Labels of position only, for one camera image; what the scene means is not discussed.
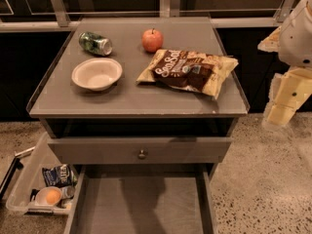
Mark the small can in bin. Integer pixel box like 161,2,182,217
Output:
60,186,75,199

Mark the blue chip bag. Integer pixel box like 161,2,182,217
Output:
42,164,76,188

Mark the orange in white cup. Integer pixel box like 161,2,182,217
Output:
35,186,61,206

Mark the clear plastic bin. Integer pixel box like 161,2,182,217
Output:
6,134,79,215

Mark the brown chip bag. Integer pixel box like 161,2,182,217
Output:
136,49,238,98

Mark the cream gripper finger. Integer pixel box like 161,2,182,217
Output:
263,102,295,126

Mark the white paper bowl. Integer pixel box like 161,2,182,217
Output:
71,58,123,92

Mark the green soda can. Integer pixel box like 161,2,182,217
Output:
79,31,113,57

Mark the red apple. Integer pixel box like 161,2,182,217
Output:
141,28,164,53

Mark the closed top drawer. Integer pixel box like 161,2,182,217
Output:
47,137,232,165

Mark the metal railing frame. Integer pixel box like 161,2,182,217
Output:
0,0,299,32

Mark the open middle drawer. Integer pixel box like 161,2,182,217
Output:
64,164,219,234

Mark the grey drawer cabinet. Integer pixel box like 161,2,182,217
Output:
27,18,249,234

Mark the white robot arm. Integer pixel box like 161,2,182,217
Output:
257,0,312,126

